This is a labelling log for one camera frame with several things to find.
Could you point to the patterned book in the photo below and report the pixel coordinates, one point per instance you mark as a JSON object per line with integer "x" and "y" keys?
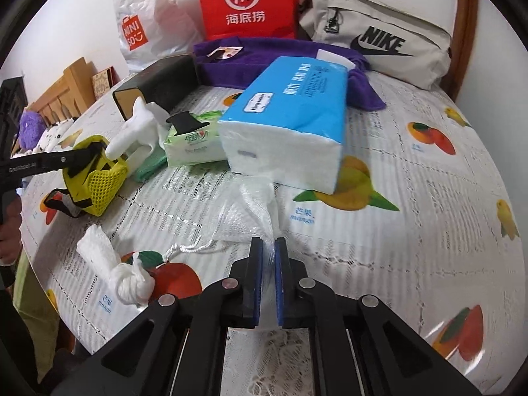
{"x": 103, "y": 84}

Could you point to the purple towel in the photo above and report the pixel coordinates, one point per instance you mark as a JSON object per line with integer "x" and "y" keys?
{"x": 268, "y": 49}

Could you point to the white pillow black flowers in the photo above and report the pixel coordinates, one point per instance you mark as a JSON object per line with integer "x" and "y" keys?
{"x": 51, "y": 136}

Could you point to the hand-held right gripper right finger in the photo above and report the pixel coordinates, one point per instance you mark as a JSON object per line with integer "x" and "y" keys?
{"x": 283, "y": 288}

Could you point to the white plastic shopping bag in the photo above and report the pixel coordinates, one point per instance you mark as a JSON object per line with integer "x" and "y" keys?
{"x": 140, "y": 20}

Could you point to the grey waist bag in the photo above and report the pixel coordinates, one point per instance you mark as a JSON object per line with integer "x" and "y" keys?
{"x": 371, "y": 37}

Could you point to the white tissue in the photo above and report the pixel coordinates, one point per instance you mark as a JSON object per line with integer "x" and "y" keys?
{"x": 132, "y": 280}

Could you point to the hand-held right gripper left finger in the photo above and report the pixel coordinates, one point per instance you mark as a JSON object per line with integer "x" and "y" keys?
{"x": 258, "y": 284}

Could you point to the dark tin box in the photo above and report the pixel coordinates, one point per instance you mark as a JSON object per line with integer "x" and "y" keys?
{"x": 165, "y": 78}

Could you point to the dark cabinet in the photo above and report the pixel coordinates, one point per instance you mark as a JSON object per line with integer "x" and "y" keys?
{"x": 10, "y": 107}

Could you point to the brown wooden door frame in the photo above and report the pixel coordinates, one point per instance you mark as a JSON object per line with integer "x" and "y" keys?
{"x": 466, "y": 29}

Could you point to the red paper bag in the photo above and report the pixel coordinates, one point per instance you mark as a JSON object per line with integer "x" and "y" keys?
{"x": 247, "y": 4}

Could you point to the light green wipes pack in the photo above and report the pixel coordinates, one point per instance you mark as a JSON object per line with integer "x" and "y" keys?
{"x": 194, "y": 148}

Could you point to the clear plastic bag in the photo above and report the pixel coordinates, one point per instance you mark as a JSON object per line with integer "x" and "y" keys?
{"x": 243, "y": 210}

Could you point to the green blanket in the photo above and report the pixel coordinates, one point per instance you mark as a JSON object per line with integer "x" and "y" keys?
{"x": 37, "y": 309}

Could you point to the fruit print small packet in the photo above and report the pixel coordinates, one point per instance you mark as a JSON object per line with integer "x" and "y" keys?
{"x": 225, "y": 52}

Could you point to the wooden headboard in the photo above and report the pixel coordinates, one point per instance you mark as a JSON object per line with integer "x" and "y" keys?
{"x": 62, "y": 90}

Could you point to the person's left hand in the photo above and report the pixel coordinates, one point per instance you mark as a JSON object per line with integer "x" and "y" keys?
{"x": 10, "y": 231}

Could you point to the green packet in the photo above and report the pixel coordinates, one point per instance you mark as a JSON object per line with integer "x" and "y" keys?
{"x": 150, "y": 167}

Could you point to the blue tissue pack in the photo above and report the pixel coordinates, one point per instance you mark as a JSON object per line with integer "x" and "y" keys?
{"x": 288, "y": 103}

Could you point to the white glove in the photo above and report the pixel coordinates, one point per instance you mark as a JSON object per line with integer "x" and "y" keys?
{"x": 140, "y": 126}

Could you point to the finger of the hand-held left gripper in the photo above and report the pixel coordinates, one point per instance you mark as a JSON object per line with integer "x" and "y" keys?
{"x": 74, "y": 159}

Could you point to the small black plastic piece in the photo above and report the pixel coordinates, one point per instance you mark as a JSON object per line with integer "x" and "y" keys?
{"x": 183, "y": 121}

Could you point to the white sponge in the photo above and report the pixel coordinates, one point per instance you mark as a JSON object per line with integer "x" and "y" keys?
{"x": 330, "y": 55}

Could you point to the purple plush toy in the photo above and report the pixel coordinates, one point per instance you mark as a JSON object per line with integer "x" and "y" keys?
{"x": 31, "y": 128}

